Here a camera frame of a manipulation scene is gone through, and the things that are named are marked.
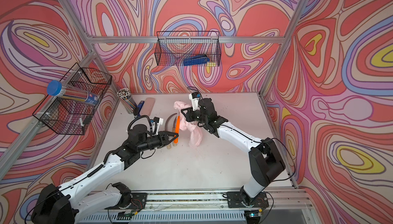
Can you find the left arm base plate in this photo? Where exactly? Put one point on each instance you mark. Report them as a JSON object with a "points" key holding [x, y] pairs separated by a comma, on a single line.
{"points": [[133, 201]]}

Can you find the black wire basket back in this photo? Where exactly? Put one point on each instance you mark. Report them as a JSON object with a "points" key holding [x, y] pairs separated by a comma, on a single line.
{"points": [[173, 47]]}

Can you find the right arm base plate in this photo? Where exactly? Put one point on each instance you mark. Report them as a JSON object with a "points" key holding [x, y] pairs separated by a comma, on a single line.
{"points": [[247, 199]]}

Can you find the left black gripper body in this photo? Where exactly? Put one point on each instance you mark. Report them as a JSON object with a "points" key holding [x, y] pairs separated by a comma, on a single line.
{"points": [[151, 142]]}

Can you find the black wire basket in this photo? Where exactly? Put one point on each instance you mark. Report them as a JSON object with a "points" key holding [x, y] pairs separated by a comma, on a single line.
{"points": [[173, 47], [68, 117]]}

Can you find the pink rag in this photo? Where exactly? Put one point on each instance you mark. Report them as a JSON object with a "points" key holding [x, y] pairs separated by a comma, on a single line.
{"points": [[196, 134]]}

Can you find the black wire basket left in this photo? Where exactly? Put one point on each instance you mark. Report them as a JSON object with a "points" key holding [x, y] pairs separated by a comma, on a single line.
{"points": [[68, 117]]}

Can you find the wooden handled sickle left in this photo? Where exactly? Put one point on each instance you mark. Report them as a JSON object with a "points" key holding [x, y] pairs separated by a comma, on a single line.
{"points": [[167, 127]]}

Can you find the orange handled sickle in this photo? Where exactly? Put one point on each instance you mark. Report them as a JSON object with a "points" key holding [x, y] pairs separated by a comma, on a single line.
{"points": [[177, 128]]}

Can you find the aluminium rail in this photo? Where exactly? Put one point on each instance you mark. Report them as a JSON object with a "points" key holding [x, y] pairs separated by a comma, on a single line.
{"points": [[215, 206]]}

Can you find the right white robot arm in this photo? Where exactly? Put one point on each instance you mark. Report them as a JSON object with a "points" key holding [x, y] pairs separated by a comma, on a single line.
{"points": [[266, 163]]}

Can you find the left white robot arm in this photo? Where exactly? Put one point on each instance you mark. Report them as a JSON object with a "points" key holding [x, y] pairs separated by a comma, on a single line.
{"points": [[71, 202]]}

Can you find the pink case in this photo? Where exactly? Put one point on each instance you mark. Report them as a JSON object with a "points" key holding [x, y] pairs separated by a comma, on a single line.
{"points": [[147, 106]]}

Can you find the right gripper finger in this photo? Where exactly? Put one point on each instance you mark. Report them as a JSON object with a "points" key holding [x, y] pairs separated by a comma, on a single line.
{"points": [[187, 110], [188, 114]]}

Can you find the cup of pencils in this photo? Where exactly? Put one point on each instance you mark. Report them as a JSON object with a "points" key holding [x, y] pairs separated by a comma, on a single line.
{"points": [[127, 100]]}

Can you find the clear tube blue cap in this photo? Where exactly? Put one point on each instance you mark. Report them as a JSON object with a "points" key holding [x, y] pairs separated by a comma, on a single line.
{"points": [[65, 91]]}

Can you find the blue tool in basket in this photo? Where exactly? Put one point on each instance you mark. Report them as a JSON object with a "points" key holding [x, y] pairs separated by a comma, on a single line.
{"points": [[196, 60]]}

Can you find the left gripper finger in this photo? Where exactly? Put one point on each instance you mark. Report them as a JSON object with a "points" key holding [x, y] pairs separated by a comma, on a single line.
{"points": [[167, 142], [168, 136]]}

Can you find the blue stapler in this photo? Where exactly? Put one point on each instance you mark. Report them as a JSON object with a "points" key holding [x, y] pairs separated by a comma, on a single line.
{"points": [[137, 111]]}

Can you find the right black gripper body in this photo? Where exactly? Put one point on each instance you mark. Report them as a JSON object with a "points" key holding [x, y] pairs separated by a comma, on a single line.
{"points": [[199, 117]]}

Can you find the yellow item in basket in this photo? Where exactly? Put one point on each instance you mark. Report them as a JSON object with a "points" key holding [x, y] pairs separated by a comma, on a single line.
{"points": [[211, 64]]}

